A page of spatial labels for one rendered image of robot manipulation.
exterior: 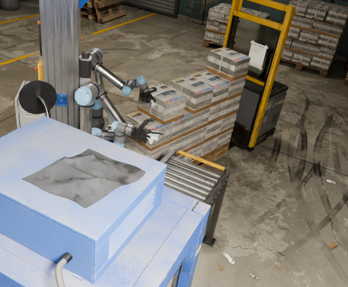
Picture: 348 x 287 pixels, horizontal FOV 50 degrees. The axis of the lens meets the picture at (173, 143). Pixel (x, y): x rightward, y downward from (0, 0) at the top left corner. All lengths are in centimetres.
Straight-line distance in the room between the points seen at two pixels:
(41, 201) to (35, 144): 33
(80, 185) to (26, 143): 34
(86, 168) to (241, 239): 259
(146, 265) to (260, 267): 232
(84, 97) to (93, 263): 159
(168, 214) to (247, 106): 358
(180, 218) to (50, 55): 174
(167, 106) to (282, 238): 170
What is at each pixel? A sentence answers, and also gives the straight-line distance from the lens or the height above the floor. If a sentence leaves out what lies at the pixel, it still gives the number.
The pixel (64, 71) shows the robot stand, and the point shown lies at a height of 146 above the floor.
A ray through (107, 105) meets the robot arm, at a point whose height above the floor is 131.
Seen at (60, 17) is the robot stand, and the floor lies 184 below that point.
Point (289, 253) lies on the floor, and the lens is 379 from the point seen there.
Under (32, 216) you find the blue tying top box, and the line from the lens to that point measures 125.
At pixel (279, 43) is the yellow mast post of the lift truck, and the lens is 440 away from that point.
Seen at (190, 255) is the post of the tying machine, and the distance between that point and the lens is 170.
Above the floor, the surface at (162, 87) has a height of 106.
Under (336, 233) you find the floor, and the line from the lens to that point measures 424.
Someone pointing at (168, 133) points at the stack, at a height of 73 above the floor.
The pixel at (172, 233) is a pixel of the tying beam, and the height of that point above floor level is 155.
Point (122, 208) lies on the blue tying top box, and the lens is 120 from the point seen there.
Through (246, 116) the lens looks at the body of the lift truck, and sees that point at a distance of 500.
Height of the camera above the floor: 256
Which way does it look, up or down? 32 degrees down
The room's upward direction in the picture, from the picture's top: 9 degrees clockwise
